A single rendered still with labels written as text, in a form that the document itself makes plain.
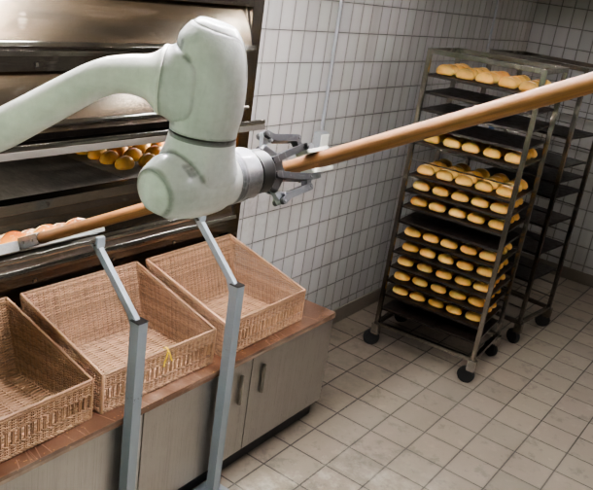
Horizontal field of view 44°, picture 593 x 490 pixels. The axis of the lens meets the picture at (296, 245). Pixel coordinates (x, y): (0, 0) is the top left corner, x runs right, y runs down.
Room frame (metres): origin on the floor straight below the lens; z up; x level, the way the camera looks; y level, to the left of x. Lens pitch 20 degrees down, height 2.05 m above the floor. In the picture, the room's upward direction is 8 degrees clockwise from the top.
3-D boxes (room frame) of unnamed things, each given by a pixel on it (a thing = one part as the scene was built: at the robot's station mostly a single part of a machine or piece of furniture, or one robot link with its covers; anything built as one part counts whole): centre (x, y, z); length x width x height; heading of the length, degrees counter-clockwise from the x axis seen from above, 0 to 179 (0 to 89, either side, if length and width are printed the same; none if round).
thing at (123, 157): (3.34, 0.88, 1.21); 0.61 x 0.48 x 0.06; 56
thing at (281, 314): (2.97, 0.27, 0.72); 0.56 x 0.49 x 0.28; 147
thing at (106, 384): (2.48, 0.60, 0.72); 0.56 x 0.49 x 0.28; 146
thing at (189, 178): (1.08, 0.18, 1.74); 0.16 x 0.11 x 0.13; 147
